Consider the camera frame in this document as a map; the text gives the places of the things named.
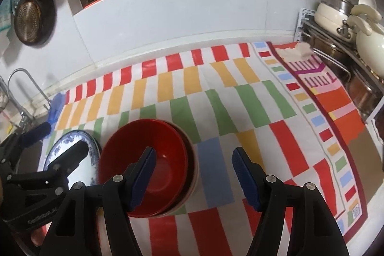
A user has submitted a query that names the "red bowl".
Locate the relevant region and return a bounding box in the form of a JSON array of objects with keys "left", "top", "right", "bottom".
[{"left": 98, "top": 119, "right": 192, "bottom": 218}]

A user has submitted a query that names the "orange patterned cloth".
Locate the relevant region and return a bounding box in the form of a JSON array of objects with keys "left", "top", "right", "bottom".
[{"left": 267, "top": 42, "right": 368, "bottom": 155}]

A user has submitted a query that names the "blue printed cloth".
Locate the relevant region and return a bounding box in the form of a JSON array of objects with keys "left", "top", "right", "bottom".
[{"left": 48, "top": 92, "right": 67, "bottom": 131}]

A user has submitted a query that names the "blue floral white plate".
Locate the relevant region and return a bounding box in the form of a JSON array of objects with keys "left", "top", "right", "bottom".
[
  {"left": 43, "top": 129, "right": 98, "bottom": 185},
  {"left": 87, "top": 132, "right": 103, "bottom": 185}
]

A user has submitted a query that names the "colourful striped tablecloth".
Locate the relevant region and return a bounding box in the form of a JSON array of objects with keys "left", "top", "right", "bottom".
[{"left": 42, "top": 42, "right": 368, "bottom": 256}]

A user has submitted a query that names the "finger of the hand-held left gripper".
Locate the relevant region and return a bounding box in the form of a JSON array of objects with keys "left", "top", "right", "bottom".
[
  {"left": 45, "top": 141, "right": 90, "bottom": 181},
  {"left": 13, "top": 122, "right": 52, "bottom": 151}
]

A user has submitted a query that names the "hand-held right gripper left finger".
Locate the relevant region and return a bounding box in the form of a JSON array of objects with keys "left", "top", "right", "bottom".
[{"left": 39, "top": 146, "right": 156, "bottom": 256}]

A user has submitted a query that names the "cream kettle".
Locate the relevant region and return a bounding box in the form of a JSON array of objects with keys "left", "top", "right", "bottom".
[{"left": 345, "top": 4, "right": 384, "bottom": 78}]

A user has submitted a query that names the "cream pot with glass lid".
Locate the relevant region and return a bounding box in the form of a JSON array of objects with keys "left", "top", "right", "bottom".
[{"left": 314, "top": 0, "right": 356, "bottom": 35}]

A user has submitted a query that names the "metal countertop shelf rack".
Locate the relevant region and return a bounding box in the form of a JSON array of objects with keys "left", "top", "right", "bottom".
[{"left": 297, "top": 7, "right": 384, "bottom": 122}]

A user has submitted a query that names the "black frying pan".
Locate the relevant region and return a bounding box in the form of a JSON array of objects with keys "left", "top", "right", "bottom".
[{"left": 13, "top": 0, "right": 56, "bottom": 46}]

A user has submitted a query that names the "large chrome pull-down faucet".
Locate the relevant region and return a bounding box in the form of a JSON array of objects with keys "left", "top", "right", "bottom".
[{"left": 10, "top": 98, "right": 34, "bottom": 129}]

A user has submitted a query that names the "copper lidded pot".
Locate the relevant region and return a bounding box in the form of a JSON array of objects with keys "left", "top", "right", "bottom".
[{"left": 345, "top": 70, "right": 384, "bottom": 116}]

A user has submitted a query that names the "thin gooseneck faucet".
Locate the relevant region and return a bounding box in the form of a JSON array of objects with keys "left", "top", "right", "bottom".
[{"left": 6, "top": 68, "right": 50, "bottom": 113}]

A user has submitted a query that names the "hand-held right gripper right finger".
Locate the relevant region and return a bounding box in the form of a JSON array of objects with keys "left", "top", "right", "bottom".
[{"left": 232, "top": 147, "right": 350, "bottom": 256}]

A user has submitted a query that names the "steel pot under rack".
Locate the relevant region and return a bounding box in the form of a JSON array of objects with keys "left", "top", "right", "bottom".
[{"left": 309, "top": 34, "right": 352, "bottom": 77}]

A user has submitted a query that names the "beige paper scrap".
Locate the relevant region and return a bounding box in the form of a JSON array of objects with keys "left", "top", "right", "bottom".
[{"left": 274, "top": 42, "right": 313, "bottom": 61}]

